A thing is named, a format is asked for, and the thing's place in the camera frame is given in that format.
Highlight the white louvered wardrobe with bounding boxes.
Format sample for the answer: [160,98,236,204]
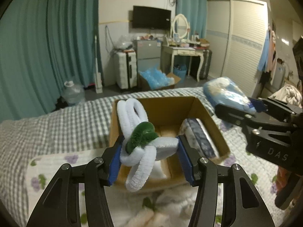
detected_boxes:
[206,0,268,96]

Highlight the teal curtain right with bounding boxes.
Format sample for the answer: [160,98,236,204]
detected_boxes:
[176,0,207,38]

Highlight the white suitcase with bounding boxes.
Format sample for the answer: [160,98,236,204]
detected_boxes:
[113,50,138,90]

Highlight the grey mini fridge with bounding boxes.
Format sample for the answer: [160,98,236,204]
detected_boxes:
[135,40,162,72]

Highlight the black wall television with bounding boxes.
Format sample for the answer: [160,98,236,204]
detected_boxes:
[132,6,171,30]

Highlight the white oval vanity mirror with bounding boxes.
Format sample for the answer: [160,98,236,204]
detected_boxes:
[171,13,190,40]

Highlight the box of blue bags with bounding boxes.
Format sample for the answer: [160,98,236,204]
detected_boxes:
[138,67,181,91]

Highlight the dark striped suitcase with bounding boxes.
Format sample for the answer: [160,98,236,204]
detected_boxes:
[199,49,212,80]

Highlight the clear water jug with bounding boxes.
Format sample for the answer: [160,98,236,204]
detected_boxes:
[62,80,86,106]

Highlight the white plush flower toy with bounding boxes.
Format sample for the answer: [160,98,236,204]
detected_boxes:
[117,98,178,192]

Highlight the teal curtain left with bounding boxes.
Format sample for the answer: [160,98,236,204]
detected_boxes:
[1,0,98,121]

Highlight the navy white tissue pack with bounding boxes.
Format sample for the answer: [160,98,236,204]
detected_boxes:
[179,118,219,159]

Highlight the blue plastic wipes pack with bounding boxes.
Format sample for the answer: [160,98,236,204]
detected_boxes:
[203,77,256,114]

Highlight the clear plastic bag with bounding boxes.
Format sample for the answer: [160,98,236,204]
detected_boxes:
[114,35,133,50]

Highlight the grey checked bed sheet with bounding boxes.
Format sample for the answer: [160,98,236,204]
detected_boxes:
[0,86,215,227]

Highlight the white dressing table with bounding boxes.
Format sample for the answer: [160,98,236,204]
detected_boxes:
[160,45,205,82]

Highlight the brown cardboard box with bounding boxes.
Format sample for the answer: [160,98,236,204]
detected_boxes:
[109,96,231,193]

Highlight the hanging clothes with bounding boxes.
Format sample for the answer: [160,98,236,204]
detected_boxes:
[257,26,277,86]

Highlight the teal curtain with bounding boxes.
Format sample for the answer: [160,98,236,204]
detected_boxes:
[1,0,98,121]
[176,0,207,38]

